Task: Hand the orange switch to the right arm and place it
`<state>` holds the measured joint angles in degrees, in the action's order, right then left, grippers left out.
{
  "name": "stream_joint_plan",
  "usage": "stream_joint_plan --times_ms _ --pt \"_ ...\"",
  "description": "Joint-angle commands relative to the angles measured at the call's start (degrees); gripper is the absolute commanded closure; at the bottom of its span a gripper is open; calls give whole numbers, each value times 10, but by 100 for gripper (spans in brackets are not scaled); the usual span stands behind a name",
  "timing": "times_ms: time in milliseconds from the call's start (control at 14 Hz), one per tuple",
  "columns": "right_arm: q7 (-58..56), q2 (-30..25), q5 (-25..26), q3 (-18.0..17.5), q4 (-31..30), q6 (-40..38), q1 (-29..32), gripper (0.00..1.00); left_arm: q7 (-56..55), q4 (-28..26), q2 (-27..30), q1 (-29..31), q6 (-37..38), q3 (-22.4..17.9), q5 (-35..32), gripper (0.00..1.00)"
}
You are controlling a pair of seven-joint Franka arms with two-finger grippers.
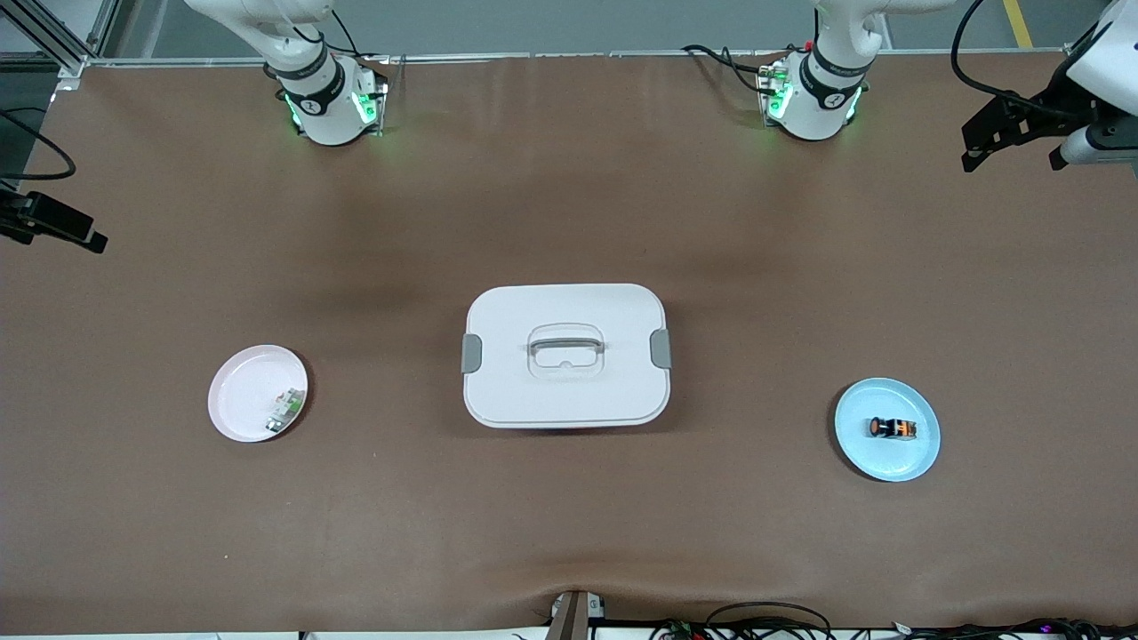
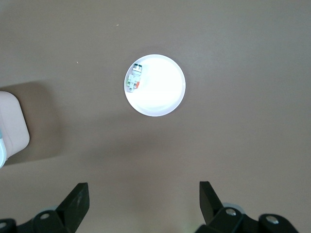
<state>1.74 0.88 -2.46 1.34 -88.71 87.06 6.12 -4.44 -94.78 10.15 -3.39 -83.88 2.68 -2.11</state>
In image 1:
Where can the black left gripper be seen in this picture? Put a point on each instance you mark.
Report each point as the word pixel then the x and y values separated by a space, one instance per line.
pixel 1047 114

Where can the orange push button switch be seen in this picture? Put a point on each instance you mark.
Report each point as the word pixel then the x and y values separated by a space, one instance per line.
pixel 892 428

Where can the pink round plate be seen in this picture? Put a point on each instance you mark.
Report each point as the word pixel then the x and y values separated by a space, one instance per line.
pixel 240 400

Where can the small green white component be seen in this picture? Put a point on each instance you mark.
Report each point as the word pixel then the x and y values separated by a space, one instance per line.
pixel 284 411

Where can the light blue round plate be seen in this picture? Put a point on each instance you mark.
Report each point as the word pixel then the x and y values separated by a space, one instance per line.
pixel 889 458

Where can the white lidded storage box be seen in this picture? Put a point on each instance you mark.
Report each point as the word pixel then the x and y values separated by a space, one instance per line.
pixel 569 391

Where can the brown camera mount bracket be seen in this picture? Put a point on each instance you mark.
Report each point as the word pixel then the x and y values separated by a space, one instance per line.
pixel 569 618

